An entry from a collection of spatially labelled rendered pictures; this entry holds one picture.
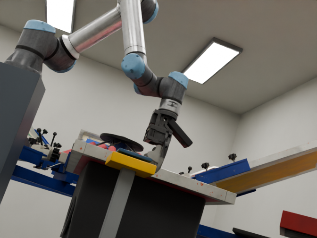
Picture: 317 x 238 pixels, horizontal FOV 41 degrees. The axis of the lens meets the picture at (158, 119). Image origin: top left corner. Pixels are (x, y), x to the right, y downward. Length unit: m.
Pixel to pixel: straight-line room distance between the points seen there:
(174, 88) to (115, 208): 0.50
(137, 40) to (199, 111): 5.21
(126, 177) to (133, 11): 0.63
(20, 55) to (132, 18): 0.45
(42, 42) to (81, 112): 4.59
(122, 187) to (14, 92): 0.61
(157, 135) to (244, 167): 1.01
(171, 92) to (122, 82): 5.00
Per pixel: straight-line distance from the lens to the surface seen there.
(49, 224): 6.12
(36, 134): 3.53
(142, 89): 1.52
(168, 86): 1.49
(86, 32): 1.79
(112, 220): 1.21
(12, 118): 1.59
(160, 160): 1.41
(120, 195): 1.21
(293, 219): 2.39
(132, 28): 1.52
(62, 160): 2.22
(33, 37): 1.72
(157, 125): 1.45
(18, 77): 1.63
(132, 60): 1.42
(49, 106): 6.28
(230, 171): 2.37
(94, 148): 1.41
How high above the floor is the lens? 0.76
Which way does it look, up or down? 16 degrees up
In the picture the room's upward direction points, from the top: 17 degrees clockwise
